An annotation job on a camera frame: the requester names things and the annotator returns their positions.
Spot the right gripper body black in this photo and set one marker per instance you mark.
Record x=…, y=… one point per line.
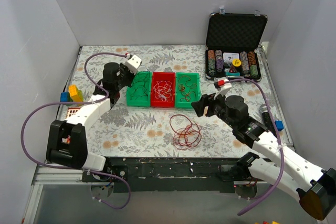
x=210, y=106

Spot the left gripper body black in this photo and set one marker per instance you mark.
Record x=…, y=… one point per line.
x=125, y=74

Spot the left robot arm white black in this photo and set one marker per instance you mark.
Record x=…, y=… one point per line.
x=67, y=142

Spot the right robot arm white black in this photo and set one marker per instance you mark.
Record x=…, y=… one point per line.
x=311, y=185

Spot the left green plastic bin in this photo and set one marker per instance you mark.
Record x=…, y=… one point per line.
x=139, y=94

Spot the green plastic bin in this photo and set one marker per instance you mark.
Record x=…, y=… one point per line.
x=187, y=89
x=139, y=94

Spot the right green plastic bin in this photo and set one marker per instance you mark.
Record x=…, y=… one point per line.
x=187, y=89

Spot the red plastic bin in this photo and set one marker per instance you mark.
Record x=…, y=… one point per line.
x=163, y=89

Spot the yellow round disc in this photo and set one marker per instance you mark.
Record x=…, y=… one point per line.
x=236, y=62

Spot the white card deck box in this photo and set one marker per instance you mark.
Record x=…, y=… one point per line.
x=228, y=57

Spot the black microphone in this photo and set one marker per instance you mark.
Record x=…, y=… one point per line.
x=266, y=118

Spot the stacked colourful toy bricks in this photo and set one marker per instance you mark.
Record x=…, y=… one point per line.
x=72, y=95

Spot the red white toy brick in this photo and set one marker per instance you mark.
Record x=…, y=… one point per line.
x=72, y=111

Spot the small blue cube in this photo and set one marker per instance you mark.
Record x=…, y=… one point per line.
x=279, y=125

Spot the black poker chip case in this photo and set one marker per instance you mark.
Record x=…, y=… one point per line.
x=231, y=33

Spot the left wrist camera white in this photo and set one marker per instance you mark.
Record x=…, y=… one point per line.
x=133, y=62

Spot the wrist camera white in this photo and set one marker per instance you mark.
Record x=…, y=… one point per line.
x=223, y=86
x=133, y=62

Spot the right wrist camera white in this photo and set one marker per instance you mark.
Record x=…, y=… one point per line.
x=223, y=86

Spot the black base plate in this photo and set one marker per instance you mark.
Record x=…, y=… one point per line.
x=174, y=174

